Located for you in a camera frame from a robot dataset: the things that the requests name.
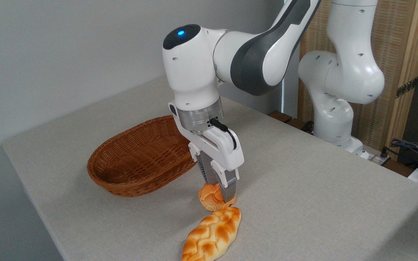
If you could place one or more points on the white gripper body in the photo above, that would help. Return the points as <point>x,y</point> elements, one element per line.
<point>220,146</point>

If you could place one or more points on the dark metal screen hinge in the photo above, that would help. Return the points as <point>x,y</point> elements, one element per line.
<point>406,87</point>

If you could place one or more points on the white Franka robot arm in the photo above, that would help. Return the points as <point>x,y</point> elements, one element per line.
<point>194,72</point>

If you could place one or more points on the long braided bread loaf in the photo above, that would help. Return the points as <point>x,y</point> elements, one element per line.
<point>212,235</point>

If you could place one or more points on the round knotted bread roll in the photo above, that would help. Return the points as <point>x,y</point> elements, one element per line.
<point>209,200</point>

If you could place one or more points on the grey tablecloth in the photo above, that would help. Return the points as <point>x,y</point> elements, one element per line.
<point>303,199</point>

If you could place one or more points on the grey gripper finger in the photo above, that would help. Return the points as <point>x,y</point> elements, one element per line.
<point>229,185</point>
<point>205,170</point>

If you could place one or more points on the brown wicker oval basket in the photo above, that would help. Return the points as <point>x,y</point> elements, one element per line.
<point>132,174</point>

